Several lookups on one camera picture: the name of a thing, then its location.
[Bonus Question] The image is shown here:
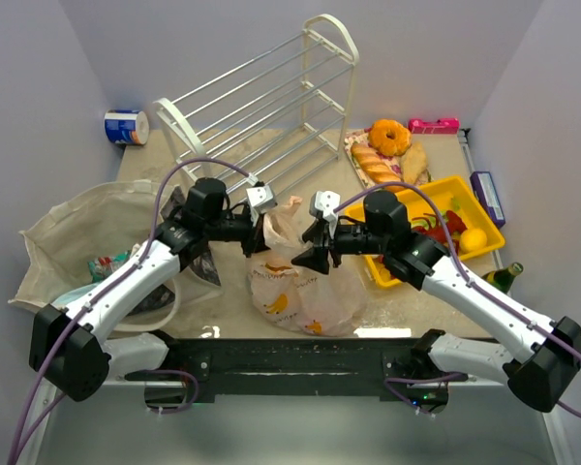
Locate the translucent orange plastic bag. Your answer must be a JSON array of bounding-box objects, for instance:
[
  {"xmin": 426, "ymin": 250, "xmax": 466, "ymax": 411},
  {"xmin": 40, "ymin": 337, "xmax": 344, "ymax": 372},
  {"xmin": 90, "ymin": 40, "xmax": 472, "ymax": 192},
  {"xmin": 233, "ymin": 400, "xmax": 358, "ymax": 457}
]
[{"xmin": 246, "ymin": 196, "xmax": 368, "ymax": 337}]

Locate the green red snack packet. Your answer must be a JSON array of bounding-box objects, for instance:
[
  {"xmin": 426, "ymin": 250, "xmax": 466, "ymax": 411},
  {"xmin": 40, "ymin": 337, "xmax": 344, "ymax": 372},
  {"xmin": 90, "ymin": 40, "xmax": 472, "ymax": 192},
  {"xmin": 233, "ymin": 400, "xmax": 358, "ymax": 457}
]
[{"xmin": 87, "ymin": 250, "xmax": 131, "ymax": 283}]

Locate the cream canvas tote bag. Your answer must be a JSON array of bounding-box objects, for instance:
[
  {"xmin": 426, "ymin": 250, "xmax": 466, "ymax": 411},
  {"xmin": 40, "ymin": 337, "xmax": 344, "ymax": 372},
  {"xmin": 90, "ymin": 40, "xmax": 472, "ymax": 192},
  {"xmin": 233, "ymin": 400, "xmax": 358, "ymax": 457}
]
[{"xmin": 10, "ymin": 179, "xmax": 223, "ymax": 332}]

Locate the blue brown chips bag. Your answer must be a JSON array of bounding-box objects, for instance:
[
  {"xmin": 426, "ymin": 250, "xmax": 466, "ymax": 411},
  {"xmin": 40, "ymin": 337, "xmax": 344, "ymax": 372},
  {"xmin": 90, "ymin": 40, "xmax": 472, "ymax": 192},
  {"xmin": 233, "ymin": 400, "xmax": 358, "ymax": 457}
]
[{"xmin": 51, "ymin": 282, "xmax": 100, "ymax": 309}]

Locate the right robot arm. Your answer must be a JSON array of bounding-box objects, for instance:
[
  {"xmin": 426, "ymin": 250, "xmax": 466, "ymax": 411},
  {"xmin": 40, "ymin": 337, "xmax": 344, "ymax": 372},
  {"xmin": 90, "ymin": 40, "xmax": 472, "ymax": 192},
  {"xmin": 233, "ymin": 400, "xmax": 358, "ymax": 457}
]
[{"xmin": 292, "ymin": 188, "xmax": 581, "ymax": 413}]

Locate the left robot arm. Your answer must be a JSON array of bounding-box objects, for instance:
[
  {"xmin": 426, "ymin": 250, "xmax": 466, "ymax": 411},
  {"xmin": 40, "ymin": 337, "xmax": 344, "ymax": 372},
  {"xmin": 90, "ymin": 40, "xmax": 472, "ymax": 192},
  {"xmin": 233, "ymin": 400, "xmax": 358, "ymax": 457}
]
[{"xmin": 29, "ymin": 177, "xmax": 276, "ymax": 402}]

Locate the baguette bread loaf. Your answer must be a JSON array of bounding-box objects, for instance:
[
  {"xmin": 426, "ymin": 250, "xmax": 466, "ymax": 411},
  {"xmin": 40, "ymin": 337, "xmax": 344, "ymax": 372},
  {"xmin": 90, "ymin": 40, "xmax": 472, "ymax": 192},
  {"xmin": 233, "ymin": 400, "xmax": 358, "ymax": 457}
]
[{"xmin": 351, "ymin": 143, "xmax": 402, "ymax": 184}]

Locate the tan triangular pastry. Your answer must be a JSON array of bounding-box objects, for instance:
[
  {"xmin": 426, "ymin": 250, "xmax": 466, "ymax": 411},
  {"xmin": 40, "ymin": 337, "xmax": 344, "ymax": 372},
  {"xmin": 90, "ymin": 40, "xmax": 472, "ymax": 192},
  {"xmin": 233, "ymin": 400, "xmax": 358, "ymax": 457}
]
[{"xmin": 400, "ymin": 141, "xmax": 428, "ymax": 184}]

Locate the white metal shoe rack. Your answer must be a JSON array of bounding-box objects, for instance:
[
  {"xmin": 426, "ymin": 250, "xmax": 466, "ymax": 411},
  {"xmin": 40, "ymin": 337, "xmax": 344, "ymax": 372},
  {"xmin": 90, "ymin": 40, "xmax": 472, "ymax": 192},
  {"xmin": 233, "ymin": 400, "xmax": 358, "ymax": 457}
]
[{"xmin": 154, "ymin": 14, "xmax": 359, "ymax": 202}]

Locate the red lobster toy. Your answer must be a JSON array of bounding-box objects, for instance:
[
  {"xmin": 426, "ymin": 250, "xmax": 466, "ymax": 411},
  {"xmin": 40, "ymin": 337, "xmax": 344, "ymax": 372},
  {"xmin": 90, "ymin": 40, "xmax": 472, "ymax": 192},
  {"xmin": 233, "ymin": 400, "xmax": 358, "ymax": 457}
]
[{"xmin": 411, "ymin": 210, "xmax": 468, "ymax": 253}]

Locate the yellow plastic bin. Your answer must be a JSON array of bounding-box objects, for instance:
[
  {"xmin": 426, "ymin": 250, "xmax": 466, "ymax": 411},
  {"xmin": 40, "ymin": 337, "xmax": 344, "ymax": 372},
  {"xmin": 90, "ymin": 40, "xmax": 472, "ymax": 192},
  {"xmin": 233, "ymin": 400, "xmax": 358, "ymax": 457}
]
[{"xmin": 343, "ymin": 174, "xmax": 506, "ymax": 288}]

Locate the pink box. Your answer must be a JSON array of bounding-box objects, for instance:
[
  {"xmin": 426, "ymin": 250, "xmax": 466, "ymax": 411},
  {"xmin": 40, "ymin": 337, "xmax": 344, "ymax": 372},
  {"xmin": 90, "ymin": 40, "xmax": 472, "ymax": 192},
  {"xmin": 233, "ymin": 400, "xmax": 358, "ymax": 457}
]
[{"xmin": 408, "ymin": 118, "xmax": 460, "ymax": 135}]

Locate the yellow lemon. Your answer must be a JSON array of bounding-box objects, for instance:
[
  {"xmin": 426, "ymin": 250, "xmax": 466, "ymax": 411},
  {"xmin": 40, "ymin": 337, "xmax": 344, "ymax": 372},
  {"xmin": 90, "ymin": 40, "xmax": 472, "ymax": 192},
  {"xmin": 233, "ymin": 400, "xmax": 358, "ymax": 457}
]
[{"xmin": 459, "ymin": 228, "xmax": 488, "ymax": 254}]

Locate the purple box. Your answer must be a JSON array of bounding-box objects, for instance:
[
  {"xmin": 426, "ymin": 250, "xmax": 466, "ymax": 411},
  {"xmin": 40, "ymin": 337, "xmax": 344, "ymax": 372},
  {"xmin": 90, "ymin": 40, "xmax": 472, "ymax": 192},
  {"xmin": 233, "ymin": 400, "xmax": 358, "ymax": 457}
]
[{"xmin": 470, "ymin": 170, "xmax": 505, "ymax": 230}]

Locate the blue toilet paper roll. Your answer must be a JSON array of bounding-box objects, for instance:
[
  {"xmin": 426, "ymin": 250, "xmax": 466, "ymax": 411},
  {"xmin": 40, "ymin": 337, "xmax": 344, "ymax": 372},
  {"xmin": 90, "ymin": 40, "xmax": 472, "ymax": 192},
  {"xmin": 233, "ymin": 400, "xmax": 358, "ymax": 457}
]
[{"xmin": 104, "ymin": 109, "xmax": 150, "ymax": 145}]

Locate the green glass bottle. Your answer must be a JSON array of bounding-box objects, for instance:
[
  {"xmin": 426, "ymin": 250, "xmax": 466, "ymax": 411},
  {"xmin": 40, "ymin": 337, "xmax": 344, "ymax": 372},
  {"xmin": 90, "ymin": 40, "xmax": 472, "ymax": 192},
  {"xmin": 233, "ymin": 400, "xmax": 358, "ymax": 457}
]
[{"xmin": 482, "ymin": 262, "xmax": 524, "ymax": 294}]

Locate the orange ring doughnut bread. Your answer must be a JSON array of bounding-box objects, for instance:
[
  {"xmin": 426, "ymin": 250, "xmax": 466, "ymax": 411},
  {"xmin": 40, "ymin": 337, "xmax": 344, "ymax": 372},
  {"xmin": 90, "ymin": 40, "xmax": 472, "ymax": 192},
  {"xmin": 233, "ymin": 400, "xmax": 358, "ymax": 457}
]
[{"xmin": 368, "ymin": 119, "xmax": 412, "ymax": 158}]

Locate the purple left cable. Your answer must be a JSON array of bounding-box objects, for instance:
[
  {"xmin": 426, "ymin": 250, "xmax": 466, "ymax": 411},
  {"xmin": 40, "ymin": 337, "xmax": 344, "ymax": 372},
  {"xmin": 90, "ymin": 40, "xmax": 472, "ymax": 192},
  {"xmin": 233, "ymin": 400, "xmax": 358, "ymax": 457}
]
[{"xmin": 7, "ymin": 159, "xmax": 260, "ymax": 465}]

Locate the purple cable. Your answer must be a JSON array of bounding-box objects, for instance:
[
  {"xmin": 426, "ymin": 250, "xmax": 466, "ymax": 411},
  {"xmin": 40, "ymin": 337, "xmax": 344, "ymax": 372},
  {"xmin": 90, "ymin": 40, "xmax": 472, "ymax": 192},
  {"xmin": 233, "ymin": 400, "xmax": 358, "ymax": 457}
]
[
  {"xmin": 331, "ymin": 182, "xmax": 581, "ymax": 422},
  {"xmin": 7, "ymin": 159, "xmax": 260, "ymax": 465}
]

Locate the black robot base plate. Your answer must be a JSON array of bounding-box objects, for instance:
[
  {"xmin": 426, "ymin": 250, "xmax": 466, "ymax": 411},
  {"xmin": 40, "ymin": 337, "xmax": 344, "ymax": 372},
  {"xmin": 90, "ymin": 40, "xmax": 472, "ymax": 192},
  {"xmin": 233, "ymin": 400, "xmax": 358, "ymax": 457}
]
[{"xmin": 131, "ymin": 332, "xmax": 467, "ymax": 414}]

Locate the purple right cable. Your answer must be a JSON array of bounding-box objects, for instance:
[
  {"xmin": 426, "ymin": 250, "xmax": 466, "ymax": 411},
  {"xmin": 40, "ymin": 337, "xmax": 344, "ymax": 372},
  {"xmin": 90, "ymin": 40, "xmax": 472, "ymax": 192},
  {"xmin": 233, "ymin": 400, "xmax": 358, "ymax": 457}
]
[{"xmin": 331, "ymin": 182, "xmax": 581, "ymax": 422}]

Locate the aluminium frame rail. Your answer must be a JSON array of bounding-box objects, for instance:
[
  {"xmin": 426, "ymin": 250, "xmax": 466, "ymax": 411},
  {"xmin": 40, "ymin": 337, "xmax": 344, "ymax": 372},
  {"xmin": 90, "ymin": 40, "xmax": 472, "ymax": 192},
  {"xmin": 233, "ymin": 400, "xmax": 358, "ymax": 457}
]
[{"xmin": 457, "ymin": 128, "xmax": 475, "ymax": 173}]

